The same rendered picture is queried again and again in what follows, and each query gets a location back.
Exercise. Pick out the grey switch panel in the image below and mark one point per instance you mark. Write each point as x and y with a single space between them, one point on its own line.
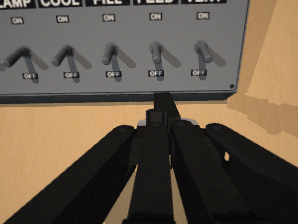
151 46

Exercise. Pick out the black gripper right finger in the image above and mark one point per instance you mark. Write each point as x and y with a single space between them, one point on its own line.
255 176

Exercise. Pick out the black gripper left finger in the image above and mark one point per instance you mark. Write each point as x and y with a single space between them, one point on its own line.
87 190

